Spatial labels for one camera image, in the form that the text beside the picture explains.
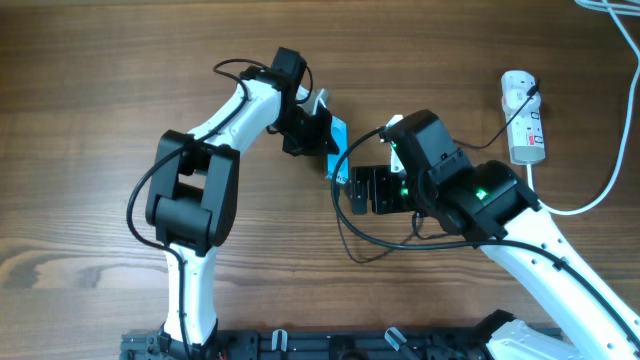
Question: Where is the smartphone with blue screen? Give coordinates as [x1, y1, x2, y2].
[326, 116, 349, 185]

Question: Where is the black charging cable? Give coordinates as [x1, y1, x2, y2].
[332, 78, 541, 265]

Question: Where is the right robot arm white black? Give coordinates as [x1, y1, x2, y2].
[348, 110, 639, 359]

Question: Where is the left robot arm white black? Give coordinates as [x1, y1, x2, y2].
[142, 67, 339, 359]

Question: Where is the white power strip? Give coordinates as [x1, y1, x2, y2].
[501, 70, 546, 165]

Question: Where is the white power strip cord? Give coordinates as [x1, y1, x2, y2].
[524, 0, 640, 217]

